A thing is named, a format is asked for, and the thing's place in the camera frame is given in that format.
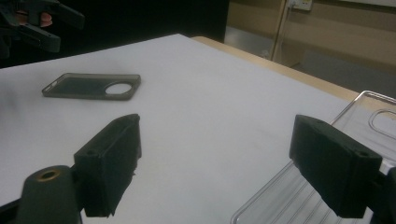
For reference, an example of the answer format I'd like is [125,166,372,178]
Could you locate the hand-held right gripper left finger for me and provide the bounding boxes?
[73,113,143,218]

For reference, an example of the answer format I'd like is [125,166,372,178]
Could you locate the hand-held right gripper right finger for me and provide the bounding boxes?
[289,114,383,218]

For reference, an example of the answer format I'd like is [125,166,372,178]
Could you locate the clear plastic tray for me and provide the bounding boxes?
[230,90,396,224]

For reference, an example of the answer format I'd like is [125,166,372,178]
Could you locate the grey metal plate with hole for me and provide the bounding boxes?
[41,72,142,101]

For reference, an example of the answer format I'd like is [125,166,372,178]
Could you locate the white cable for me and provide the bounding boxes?
[274,3,294,59]

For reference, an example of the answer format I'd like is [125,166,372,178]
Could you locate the white wall socket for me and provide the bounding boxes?
[288,0,313,11]

